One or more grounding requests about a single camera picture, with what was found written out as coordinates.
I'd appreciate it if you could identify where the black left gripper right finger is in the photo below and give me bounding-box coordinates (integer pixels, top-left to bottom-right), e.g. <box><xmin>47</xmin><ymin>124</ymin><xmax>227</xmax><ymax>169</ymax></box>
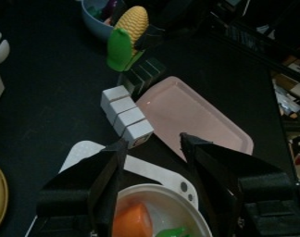
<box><xmin>178</xmin><ymin>131</ymin><xmax>300</xmax><ymax>237</ymax></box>

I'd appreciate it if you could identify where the brown cardboard box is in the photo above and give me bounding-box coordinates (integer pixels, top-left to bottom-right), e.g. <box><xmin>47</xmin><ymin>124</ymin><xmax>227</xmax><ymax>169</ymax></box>
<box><xmin>273</xmin><ymin>72</ymin><xmax>300</xmax><ymax>94</ymax></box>

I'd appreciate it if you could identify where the dark striped toy block box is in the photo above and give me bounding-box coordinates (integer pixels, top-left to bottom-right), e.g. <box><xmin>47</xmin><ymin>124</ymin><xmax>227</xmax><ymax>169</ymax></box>
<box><xmin>117</xmin><ymin>56</ymin><xmax>168</xmax><ymax>100</ymax></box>

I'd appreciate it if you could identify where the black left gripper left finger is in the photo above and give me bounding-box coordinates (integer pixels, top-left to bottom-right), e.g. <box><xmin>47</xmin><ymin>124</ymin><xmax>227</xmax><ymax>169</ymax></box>
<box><xmin>27</xmin><ymin>138</ymin><xmax>130</xmax><ymax>237</ymax></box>

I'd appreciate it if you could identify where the orange toy food piece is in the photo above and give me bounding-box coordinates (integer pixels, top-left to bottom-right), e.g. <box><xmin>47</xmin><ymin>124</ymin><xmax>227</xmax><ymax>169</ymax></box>
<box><xmin>112</xmin><ymin>202</ymin><xmax>156</xmax><ymax>237</ymax></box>

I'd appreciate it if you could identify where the white plate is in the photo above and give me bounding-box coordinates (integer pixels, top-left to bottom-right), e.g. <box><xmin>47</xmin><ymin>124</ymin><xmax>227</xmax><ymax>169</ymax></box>
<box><xmin>59</xmin><ymin>140</ymin><xmax>200</xmax><ymax>211</ymax></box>

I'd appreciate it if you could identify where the pink plastic tray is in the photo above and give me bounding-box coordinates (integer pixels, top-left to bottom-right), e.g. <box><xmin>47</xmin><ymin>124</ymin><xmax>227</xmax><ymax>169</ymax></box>
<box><xmin>136</xmin><ymin>75</ymin><xmax>256</xmax><ymax>162</ymax></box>

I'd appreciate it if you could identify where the white toy pot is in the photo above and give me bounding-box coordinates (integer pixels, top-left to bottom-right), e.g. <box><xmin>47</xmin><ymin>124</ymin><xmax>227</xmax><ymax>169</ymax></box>
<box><xmin>110</xmin><ymin>182</ymin><xmax>215</xmax><ymax>237</ymax></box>

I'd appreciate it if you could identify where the white background clutter item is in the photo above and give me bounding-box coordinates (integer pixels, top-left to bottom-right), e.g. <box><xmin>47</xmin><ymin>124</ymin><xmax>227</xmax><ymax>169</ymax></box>
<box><xmin>275</xmin><ymin>88</ymin><xmax>300</xmax><ymax>117</ymax></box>

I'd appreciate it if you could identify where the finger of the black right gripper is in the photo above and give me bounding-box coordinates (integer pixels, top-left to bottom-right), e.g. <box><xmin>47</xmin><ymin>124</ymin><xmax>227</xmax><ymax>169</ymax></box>
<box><xmin>133</xmin><ymin>24</ymin><xmax>168</xmax><ymax>52</ymax></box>

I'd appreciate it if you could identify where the green toy food piece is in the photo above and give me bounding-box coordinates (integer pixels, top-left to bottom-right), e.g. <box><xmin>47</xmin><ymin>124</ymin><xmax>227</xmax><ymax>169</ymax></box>
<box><xmin>154</xmin><ymin>226</ymin><xmax>192</xmax><ymax>237</ymax></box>

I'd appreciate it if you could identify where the yellow toy corn cob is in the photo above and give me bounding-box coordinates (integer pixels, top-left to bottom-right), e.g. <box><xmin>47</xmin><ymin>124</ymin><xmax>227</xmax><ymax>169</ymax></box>
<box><xmin>114</xmin><ymin>5</ymin><xmax>152</xmax><ymax>57</ymax></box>

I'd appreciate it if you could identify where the white segmented toy block box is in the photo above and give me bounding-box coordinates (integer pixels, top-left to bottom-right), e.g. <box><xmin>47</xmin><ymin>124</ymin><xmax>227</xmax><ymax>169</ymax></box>
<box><xmin>100</xmin><ymin>85</ymin><xmax>156</xmax><ymax>150</ymax></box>

